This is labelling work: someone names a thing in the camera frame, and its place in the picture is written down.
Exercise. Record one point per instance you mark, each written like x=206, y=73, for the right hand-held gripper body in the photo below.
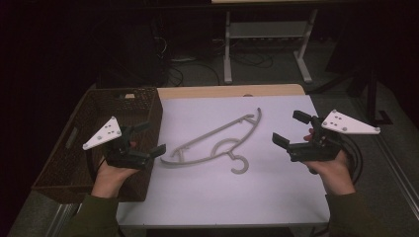
x=346, y=124

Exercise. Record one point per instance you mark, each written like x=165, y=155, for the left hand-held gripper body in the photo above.
x=102, y=134

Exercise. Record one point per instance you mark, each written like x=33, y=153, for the person's left hand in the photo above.
x=111, y=179

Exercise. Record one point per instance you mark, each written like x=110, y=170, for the person's right hand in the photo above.
x=333, y=176

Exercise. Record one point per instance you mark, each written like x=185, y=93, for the black metal stand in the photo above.
x=372, y=98

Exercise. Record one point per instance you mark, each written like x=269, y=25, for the grey plastic clothes hanger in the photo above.
x=245, y=163

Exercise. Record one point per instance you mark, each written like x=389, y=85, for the brown wicker basket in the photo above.
x=66, y=171

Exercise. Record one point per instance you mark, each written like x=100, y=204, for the white table mat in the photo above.
x=263, y=192

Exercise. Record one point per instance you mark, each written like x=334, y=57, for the aluminium rail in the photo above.
x=61, y=219
x=400, y=171

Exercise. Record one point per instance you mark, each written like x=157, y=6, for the white metal desk frame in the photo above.
x=263, y=29

